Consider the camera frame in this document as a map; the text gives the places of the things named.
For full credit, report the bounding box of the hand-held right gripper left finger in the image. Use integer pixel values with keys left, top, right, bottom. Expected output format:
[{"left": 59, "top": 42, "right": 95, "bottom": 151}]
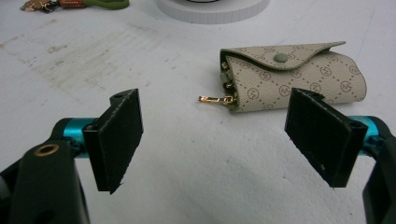
[{"left": 63, "top": 88, "right": 145, "bottom": 195}]

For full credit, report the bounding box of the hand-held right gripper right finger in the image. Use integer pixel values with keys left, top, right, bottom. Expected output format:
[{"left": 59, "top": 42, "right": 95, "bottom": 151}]
[{"left": 284, "top": 87, "right": 387, "bottom": 189}]

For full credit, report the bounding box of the beige patterned key pouch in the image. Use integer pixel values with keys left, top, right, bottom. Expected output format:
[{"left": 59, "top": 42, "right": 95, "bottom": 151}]
[{"left": 198, "top": 40, "right": 368, "bottom": 114}]

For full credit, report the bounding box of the white round base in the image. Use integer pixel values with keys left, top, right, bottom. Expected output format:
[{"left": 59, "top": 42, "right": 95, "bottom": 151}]
[{"left": 155, "top": 0, "right": 271, "bottom": 25}]

